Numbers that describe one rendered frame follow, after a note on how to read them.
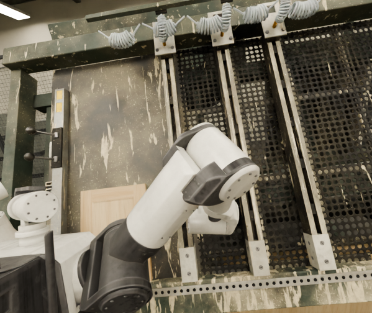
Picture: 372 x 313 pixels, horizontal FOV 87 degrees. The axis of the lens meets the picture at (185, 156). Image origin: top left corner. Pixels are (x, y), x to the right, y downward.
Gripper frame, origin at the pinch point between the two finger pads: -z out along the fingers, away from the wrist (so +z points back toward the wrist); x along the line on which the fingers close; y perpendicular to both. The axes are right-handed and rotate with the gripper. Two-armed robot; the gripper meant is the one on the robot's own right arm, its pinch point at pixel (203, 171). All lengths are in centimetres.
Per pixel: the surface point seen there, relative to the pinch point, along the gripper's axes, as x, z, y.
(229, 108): 12.8, -27.5, -15.3
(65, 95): 25, -46, 66
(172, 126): 7.8, -27.7, 11.5
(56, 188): -8, -11, 69
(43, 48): 48, -57, 73
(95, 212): -19, -4, 51
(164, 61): 34, -48, 12
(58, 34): 56, -109, 90
